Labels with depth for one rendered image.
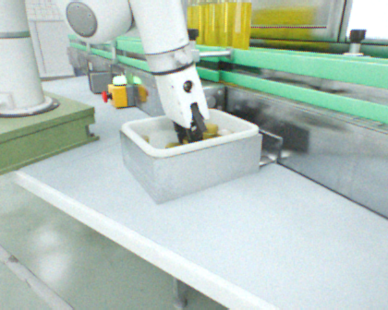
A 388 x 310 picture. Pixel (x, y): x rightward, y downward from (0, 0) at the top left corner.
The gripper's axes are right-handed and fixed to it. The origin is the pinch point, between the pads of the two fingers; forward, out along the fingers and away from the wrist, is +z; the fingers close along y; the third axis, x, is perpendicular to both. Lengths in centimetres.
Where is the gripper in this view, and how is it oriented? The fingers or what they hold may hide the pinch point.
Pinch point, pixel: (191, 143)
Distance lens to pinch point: 54.9
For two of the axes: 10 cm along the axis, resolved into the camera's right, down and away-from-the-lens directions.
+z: 2.1, 8.3, 5.1
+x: -8.4, 4.2, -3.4
